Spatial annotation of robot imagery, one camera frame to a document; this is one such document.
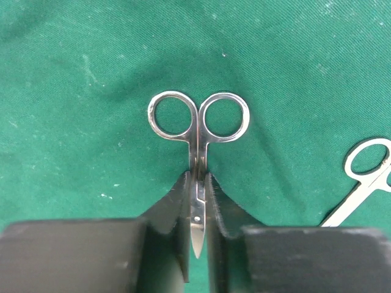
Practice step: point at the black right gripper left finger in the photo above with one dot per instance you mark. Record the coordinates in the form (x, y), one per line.
(149, 253)

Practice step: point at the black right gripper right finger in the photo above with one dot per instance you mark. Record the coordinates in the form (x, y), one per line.
(245, 255)

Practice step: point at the small silver scissors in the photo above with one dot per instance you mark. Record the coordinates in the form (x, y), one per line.
(198, 137)

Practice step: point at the silver hemostat forceps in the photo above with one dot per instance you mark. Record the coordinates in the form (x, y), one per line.
(367, 182)

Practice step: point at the green surgical cloth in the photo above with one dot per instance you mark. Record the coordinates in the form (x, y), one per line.
(77, 78)

